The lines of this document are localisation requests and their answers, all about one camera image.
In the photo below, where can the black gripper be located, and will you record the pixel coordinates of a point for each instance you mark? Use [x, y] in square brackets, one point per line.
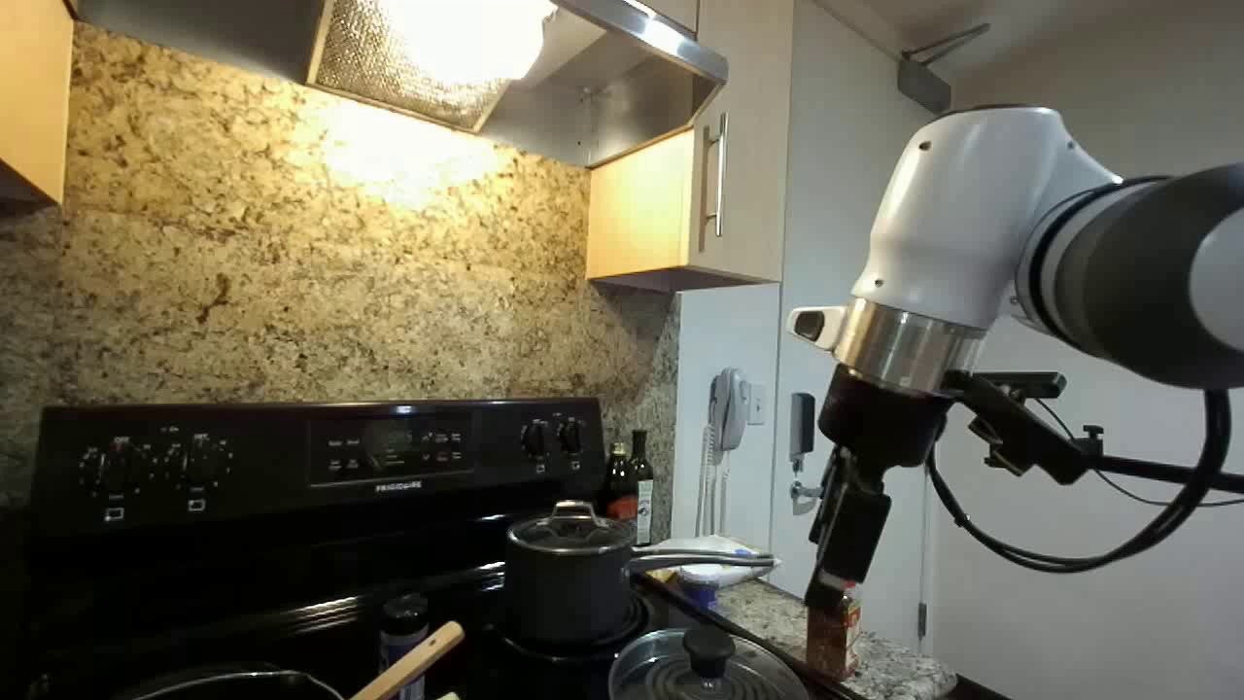
[877, 412]

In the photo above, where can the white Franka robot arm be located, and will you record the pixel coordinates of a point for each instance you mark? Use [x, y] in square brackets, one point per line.
[957, 220]

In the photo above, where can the glass pot lid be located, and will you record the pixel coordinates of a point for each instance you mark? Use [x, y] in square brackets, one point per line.
[569, 530]

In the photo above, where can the black pot holding spoons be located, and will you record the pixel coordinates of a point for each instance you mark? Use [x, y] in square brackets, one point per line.
[236, 686]

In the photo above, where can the white plastic packaging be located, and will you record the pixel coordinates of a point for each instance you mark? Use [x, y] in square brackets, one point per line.
[713, 548]

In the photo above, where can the glass lid with black knob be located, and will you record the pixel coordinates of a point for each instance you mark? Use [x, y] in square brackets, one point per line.
[705, 662]

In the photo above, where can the metal door lock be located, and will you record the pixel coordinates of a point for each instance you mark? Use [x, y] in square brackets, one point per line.
[803, 430]

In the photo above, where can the dark glass bottle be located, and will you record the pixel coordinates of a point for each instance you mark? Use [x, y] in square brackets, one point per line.
[643, 489]
[619, 489]

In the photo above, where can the small dark spice bottle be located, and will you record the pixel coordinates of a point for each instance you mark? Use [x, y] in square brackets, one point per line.
[404, 635]

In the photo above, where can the grey door closer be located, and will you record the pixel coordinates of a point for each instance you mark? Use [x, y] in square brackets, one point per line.
[928, 79]

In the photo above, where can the black electric stove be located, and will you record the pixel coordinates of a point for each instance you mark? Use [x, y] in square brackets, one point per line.
[260, 546]

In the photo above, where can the steel range hood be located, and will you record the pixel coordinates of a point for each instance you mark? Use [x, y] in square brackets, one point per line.
[429, 53]

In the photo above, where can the white wall phone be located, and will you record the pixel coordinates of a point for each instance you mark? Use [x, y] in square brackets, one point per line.
[728, 408]

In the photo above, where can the black camera mounting bar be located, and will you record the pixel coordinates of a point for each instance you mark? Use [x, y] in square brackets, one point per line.
[1037, 448]

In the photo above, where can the black stereo camera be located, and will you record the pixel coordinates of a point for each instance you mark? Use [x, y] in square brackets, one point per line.
[1016, 384]

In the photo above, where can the light wooden wall cabinet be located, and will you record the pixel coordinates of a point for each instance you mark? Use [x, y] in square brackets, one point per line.
[34, 91]
[646, 209]

